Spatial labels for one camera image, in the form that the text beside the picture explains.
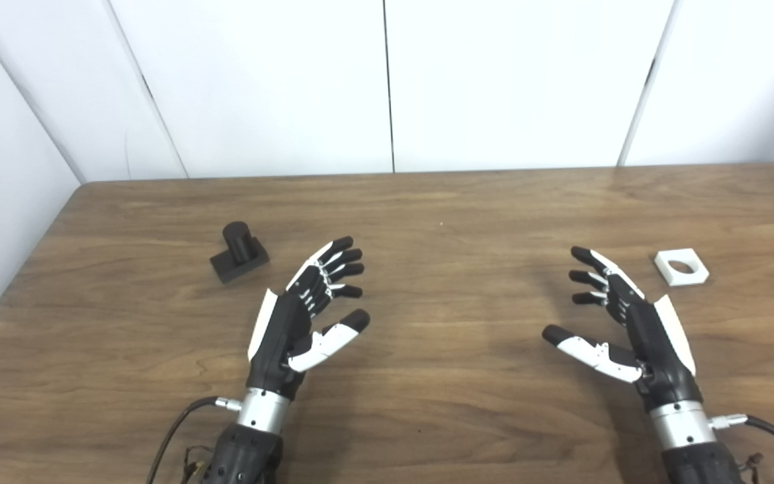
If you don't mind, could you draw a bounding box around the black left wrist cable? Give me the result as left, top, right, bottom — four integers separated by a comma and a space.
146, 396, 243, 484

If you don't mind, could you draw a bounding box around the black peg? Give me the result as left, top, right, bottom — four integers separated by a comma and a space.
210, 221, 271, 284

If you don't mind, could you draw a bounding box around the white square piece with hole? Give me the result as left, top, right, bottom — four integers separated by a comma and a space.
654, 248, 710, 287

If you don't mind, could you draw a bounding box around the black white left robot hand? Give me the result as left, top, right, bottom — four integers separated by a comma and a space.
247, 235, 372, 399

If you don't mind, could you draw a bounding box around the thin left wrist wire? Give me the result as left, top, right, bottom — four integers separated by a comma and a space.
183, 445, 214, 483

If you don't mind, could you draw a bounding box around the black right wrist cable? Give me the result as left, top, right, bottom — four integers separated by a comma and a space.
709, 414, 774, 479

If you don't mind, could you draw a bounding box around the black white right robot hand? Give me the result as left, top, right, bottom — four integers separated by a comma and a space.
542, 246, 704, 409

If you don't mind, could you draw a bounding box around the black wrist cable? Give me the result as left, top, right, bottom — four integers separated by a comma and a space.
709, 414, 774, 479
146, 396, 243, 484

